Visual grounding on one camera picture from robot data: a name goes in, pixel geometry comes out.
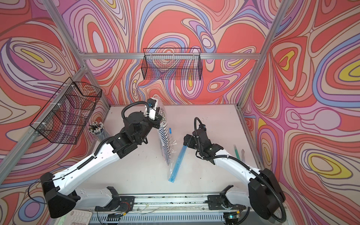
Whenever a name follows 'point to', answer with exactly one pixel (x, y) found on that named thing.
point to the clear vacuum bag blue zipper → (173, 153)
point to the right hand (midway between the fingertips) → (190, 143)
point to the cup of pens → (97, 128)
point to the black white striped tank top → (164, 138)
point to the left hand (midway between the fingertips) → (160, 107)
